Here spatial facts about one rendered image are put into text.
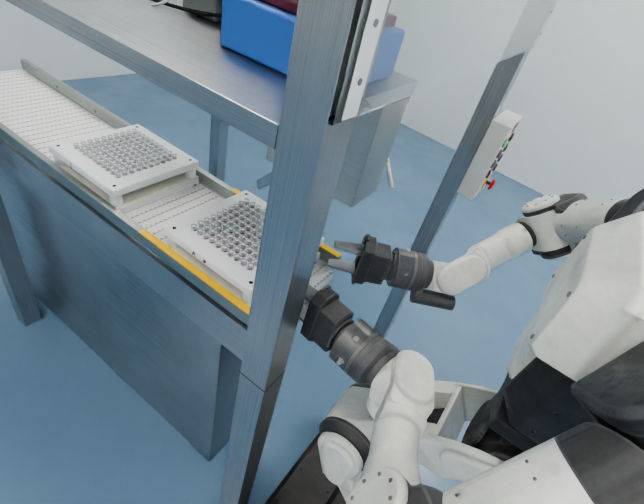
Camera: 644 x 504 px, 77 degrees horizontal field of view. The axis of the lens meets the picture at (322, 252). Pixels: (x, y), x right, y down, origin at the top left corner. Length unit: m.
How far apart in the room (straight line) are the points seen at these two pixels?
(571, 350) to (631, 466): 0.16
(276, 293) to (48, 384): 1.31
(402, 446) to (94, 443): 1.22
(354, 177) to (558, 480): 0.54
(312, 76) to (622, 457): 0.41
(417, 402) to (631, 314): 0.29
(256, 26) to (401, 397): 0.56
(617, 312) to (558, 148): 3.56
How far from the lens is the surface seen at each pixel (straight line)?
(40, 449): 1.67
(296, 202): 0.48
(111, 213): 1.01
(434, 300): 0.94
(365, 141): 0.73
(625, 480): 0.41
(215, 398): 1.21
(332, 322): 0.70
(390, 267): 0.88
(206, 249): 0.84
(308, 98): 0.44
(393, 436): 0.59
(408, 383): 0.63
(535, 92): 4.00
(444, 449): 0.81
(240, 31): 0.67
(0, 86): 1.70
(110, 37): 0.67
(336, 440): 0.95
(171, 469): 1.57
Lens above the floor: 1.45
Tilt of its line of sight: 39 degrees down
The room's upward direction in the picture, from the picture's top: 16 degrees clockwise
